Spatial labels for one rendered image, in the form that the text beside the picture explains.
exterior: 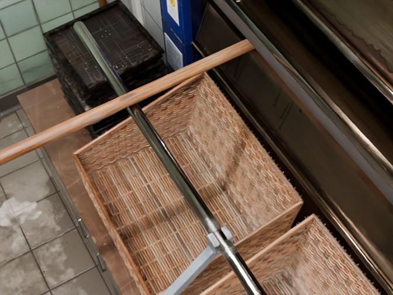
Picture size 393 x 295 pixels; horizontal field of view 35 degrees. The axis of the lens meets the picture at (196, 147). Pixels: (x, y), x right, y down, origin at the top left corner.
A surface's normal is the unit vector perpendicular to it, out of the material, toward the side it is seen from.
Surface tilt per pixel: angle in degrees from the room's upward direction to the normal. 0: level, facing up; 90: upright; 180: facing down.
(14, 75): 90
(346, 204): 70
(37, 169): 0
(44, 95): 0
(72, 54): 0
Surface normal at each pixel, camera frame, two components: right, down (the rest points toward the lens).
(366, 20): -0.83, 0.21
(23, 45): 0.50, 0.70
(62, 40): -0.04, -0.57
